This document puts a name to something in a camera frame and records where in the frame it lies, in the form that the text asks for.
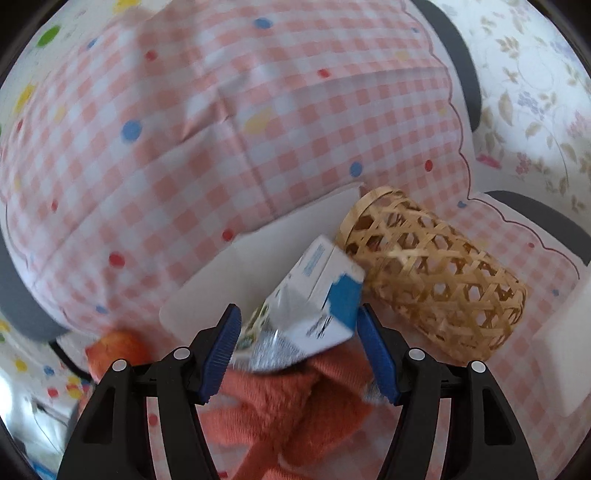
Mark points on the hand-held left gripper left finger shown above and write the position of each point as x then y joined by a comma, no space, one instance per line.
221,350

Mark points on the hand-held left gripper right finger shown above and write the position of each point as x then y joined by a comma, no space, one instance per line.
376,355

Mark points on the blue white drink carton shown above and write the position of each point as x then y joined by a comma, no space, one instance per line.
318,295

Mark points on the orange knitted cloth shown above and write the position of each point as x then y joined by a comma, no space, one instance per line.
286,406

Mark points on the woven bamboo basket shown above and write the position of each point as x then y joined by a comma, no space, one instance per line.
438,277

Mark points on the orange round fruit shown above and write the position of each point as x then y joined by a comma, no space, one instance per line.
120,350

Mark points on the pink checked dotted cloth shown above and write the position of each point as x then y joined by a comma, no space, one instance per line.
184,184

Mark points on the white foam block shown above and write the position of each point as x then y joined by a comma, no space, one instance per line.
563,350

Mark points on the floral printed sheet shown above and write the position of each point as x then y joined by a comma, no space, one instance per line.
531,92

